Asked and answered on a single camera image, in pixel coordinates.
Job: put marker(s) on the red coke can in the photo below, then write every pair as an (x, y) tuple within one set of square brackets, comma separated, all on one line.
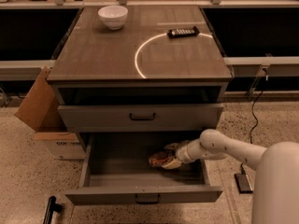
[(159, 159)]

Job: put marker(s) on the white bowl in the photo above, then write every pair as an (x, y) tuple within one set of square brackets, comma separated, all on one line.
[(113, 17)]

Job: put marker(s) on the black power adapter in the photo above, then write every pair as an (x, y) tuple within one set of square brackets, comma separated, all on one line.
[(243, 184)]

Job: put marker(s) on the grey drawer cabinet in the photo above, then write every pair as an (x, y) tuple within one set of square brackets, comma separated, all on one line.
[(139, 64)]

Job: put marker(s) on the open grey middle drawer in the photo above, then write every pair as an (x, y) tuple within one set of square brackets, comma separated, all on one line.
[(116, 170)]

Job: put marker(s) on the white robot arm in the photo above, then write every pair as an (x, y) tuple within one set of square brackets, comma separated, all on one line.
[(276, 187)]

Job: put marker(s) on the brown cardboard box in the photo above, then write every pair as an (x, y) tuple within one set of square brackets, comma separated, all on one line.
[(39, 111)]

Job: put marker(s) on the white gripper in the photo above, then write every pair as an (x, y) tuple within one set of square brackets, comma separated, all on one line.
[(183, 153)]

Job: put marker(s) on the black left base handle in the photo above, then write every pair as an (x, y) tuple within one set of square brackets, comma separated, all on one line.
[(52, 207)]

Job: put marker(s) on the grey top drawer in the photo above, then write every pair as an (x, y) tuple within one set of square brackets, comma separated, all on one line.
[(139, 118)]

